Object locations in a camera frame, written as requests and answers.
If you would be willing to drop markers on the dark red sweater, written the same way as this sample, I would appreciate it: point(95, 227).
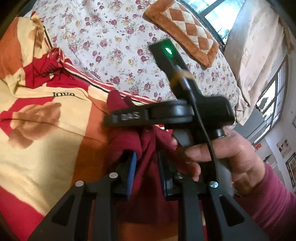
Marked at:
point(146, 205)

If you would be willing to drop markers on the white floral quilt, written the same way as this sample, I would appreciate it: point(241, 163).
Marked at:
point(109, 41)

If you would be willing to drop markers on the beige curtain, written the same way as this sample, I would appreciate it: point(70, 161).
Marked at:
point(251, 49)

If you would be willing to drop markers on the window with dark frame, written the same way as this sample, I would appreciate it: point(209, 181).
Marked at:
point(218, 16)

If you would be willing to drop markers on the person's right hand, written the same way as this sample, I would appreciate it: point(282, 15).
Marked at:
point(247, 169)

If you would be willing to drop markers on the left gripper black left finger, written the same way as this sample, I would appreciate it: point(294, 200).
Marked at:
point(90, 207)

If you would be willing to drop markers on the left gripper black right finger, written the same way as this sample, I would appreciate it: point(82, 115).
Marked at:
point(207, 209)

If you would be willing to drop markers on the red orange cream patterned blanket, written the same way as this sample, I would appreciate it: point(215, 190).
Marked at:
point(51, 131)

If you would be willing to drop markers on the pink sleeved right forearm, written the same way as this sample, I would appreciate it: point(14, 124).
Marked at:
point(271, 206)

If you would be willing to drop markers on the framed wall picture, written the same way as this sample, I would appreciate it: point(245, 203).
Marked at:
point(291, 167)

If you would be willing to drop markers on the brown checkered plush cushion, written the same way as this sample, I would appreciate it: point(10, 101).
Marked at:
point(176, 20)

